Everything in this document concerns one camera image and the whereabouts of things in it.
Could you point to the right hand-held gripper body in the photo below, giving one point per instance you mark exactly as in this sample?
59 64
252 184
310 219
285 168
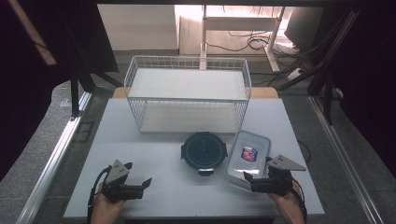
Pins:
277 183

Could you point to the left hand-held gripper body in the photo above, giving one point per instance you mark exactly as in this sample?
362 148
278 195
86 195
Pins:
120 186

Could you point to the clear rectangular food container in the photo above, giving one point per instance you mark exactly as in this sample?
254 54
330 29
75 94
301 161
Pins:
249 154

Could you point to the round dark food container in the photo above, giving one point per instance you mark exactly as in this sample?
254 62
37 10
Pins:
204 152

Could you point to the person's right hand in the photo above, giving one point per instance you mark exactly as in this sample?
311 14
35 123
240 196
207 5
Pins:
289 208

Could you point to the person's left hand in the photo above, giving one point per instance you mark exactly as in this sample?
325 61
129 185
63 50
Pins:
106 211

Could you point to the black metal stand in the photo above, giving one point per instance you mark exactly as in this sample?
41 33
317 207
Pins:
74 96
327 99

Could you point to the white power strip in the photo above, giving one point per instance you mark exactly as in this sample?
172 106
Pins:
294 74

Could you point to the dark curtain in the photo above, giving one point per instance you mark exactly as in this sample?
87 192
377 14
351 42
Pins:
370 77
28 102

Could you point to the aluminium rail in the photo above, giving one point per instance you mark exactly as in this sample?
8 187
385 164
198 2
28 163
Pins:
49 168
345 161

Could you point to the white desk frame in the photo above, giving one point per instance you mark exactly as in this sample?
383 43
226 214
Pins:
204 37

